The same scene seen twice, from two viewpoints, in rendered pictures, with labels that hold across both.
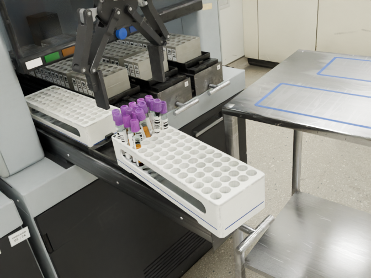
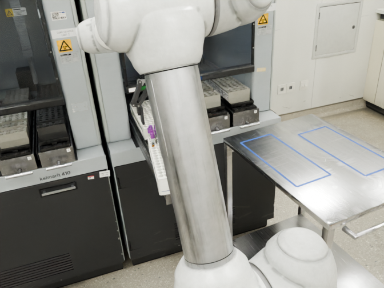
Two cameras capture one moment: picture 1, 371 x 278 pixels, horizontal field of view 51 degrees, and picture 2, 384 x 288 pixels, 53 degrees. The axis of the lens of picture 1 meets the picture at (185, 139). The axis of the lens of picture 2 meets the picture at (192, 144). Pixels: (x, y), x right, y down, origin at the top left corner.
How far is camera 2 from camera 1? 0.79 m
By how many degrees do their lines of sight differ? 22
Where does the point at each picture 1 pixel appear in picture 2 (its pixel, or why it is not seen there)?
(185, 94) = (224, 123)
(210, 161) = not seen: hidden behind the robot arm
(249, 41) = (369, 86)
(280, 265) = (252, 251)
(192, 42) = (243, 91)
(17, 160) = (116, 136)
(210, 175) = not seen: hidden behind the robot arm
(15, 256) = (100, 183)
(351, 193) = (370, 238)
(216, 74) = (252, 116)
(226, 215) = (162, 185)
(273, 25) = not seen: outside the picture
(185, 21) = (247, 76)
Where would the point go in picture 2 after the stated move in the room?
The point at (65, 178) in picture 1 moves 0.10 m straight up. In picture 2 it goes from (134, 152) to (131, 132)
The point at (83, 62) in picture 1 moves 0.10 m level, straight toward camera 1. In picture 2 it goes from (134, 102) to (124, 114)
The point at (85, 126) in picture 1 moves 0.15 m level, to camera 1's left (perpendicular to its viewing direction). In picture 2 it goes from (144, 128) to (113, 123)
